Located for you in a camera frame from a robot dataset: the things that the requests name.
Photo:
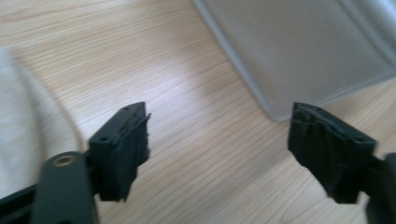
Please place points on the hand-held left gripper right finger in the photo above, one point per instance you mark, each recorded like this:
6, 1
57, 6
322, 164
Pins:
327, 155

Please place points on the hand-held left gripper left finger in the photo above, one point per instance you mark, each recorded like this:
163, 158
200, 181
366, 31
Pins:
116, 152

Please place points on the white cloth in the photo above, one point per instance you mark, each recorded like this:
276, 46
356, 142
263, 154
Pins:
28, 130

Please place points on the grey plastic tray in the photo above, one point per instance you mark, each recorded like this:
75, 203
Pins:
299, 53

